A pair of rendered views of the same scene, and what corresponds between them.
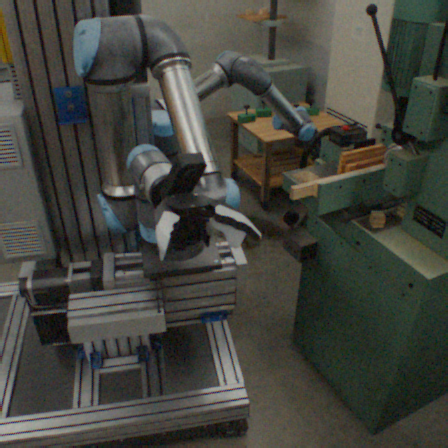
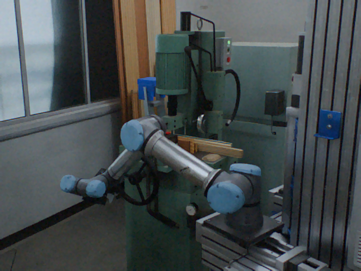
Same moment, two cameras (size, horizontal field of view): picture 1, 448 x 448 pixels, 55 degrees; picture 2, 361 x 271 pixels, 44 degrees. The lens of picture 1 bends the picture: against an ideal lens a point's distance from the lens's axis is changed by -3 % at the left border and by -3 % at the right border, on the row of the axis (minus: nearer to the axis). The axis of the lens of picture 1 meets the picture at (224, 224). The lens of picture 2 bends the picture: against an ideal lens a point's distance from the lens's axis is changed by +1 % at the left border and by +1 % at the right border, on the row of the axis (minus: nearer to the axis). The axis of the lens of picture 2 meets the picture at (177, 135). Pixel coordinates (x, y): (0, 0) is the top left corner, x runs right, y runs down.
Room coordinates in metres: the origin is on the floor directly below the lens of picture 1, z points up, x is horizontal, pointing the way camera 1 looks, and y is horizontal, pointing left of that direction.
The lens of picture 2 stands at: (2.58, 1.44, 1.58)
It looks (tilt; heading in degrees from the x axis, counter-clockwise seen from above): 15 degrees down; 239
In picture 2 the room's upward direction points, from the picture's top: straight up
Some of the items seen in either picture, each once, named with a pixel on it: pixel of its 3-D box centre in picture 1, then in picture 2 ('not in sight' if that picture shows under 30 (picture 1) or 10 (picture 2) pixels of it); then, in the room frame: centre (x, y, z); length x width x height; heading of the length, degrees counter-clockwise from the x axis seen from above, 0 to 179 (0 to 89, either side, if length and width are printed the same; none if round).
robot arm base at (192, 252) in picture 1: (178, 231); not in sight; (1.07, 0.13, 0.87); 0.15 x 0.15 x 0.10
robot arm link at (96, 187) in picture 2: (287, 122); (93, 187); (1.97, -0.29, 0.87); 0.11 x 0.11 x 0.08; 28
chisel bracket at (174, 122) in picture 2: (401, 141); (174, 122); (1.38, -0.60, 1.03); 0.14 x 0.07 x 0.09; 26
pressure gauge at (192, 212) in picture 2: (291, 220); (192, 210); (1.47, -0.27, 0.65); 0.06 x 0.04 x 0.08; 116
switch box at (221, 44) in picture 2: not in sight; (223, 52); (1.05, -0.61, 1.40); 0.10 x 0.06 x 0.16; 26
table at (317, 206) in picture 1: (358, 170); (168, 156); (1.47, -0.50, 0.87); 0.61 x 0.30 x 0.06; 116
